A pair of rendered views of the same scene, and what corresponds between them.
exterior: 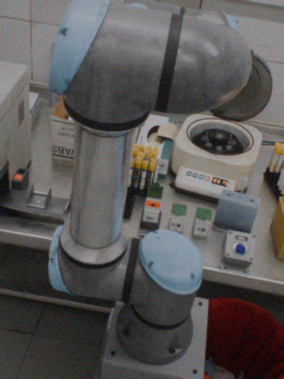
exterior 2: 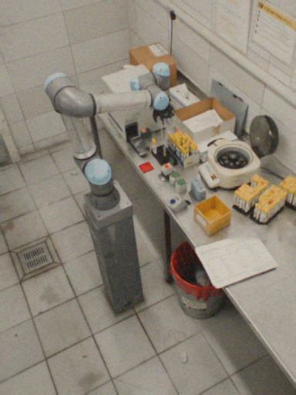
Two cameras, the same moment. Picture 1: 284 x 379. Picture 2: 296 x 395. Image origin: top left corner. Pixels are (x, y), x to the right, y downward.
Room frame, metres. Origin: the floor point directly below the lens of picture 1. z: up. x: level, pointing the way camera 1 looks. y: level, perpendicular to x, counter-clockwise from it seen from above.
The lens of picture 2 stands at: (0.21, -1.49, 2.53)
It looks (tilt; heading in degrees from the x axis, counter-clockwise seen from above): 47 degrees down; 63
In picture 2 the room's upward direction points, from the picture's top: 5 degrees counter-clockwise
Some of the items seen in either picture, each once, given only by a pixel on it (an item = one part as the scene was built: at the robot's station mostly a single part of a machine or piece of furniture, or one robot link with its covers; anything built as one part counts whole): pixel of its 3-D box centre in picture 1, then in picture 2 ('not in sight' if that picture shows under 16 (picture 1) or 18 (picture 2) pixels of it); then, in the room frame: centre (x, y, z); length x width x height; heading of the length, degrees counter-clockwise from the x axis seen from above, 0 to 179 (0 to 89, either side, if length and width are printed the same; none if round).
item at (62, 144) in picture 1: (100, 120); (203, 123); (1.44, 0.16, 0.95); 0.29 x 0.25 x 0.15; 177
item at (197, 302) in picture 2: (220, 377); (200, 280); (1.09, -0.35, 0.22); 0.38 x 0.37 x 0.44; 87
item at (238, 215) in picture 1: (236, 212); (198, 190); (1.11, -0.25, 0.92); 0.10 x 0.07 x 0.10; 78
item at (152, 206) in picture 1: (151, 212); (167, 170); (1.07, -0.03, 0.92); 0.05 x 0.04 x 0.06; 177
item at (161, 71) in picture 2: not in sight; (160, 76); (1.10, 0.05, 1.44); 0.09 x 0.08 x 0.11; 179
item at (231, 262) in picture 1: (238, 243); (179, 201); (1.00, -0.26, 0.92); 0.13 x 0.07 x 0.08; 177
